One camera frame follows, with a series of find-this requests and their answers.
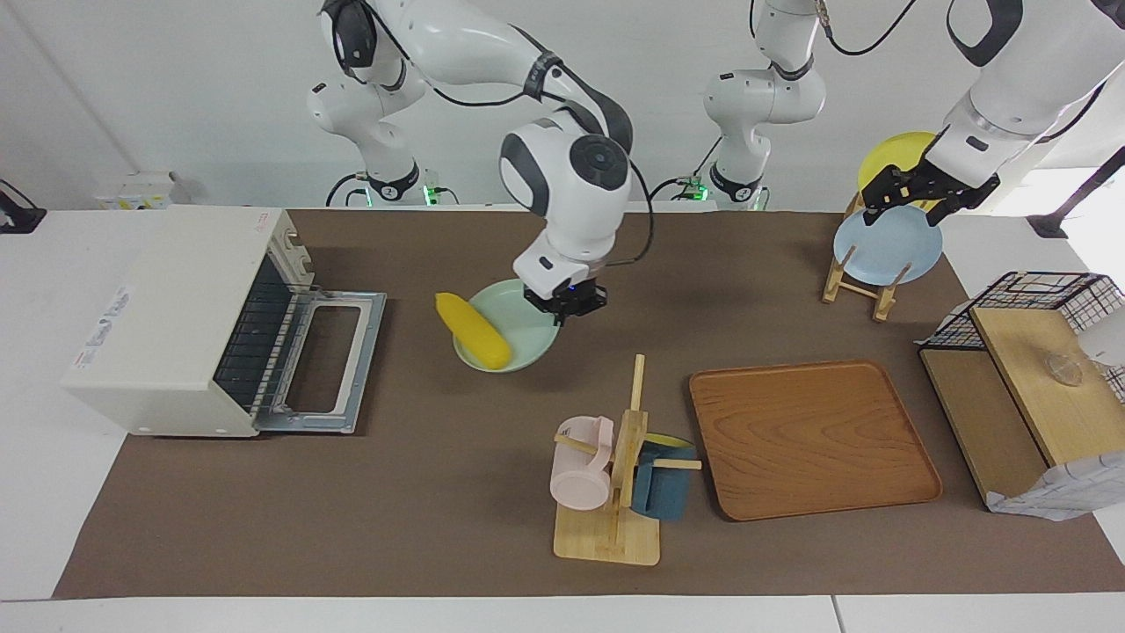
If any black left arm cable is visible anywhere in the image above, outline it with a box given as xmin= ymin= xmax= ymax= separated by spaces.
xmin=813 ymin=0 xmax=920 ymax=59

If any black clamp mount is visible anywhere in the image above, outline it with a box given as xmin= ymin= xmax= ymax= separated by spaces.
xmin=0 ymin=178 xmax=47 ymax=236

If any clear glass cup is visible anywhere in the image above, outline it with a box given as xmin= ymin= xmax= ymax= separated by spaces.
xmin=1044 ymin=352 xmax=1085 ymax=389

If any white background box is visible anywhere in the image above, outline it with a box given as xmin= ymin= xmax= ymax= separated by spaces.
xmin=95 ymin=171 xmax=193 ymax=211

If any dark blue mug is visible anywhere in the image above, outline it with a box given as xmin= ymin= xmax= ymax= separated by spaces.
xmin=630 ymin=433 xmax=698 ymax=522

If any white paper sheet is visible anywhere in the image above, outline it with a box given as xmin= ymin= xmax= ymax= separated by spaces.
xmin=984 ymin=453 xmax=1125 ymax=523

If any white rounded blurry object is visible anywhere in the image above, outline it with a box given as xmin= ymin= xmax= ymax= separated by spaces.
xmin=1079 ymin=308 xmax=1125 ymax=368

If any brown wooden tray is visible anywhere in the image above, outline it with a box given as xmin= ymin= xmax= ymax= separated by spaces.
xmin=688 ymin=359 xmax=944 ymax=523

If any black tripod stand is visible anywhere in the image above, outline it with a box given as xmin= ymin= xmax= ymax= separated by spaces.
xmin=1027 ymin=145 xmax=1125 ymax=241

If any mint green plate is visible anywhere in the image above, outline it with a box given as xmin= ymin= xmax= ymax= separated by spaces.
xmin=453 ymin=279 xmax=564 ymax=375

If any cream toaster oven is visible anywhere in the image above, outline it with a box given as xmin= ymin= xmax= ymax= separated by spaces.
xmin=60 ymin=205 xmax=388 ymax=439

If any yellow plate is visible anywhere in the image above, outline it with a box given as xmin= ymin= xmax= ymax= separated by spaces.
xmin=857 ymin=131 xmax=940 ymax=212

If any yellow corn cob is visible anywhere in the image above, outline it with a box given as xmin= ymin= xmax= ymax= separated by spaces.
xmin=435 ymin=292 xmax=513 ymax=371

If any wooden dish rack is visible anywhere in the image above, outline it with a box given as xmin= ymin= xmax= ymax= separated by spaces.
xmin=822 ymin=189 xmax=915 ymax=324

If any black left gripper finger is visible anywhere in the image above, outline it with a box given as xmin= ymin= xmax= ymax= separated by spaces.
xmin=861 ymin=167 xmax=906 ymax=228
xmin=930 ymin=176 xmax=1000 ymax=227

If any brown table mat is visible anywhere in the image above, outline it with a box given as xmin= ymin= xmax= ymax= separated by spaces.
xmin=53 ymin=207 xmax=1125 ymax=600

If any light blue plate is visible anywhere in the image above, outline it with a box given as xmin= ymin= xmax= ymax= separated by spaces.
xmin=832 ymin=204 xmax=944 ymax=287

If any wooden mug tree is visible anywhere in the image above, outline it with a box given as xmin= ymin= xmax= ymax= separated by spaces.
xmin=553 ymin=353 xmax=704 ymax=567

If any pink mug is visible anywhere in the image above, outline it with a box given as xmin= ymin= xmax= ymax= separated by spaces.
xmin=549 ymin=416 xmax=616 ymax=513

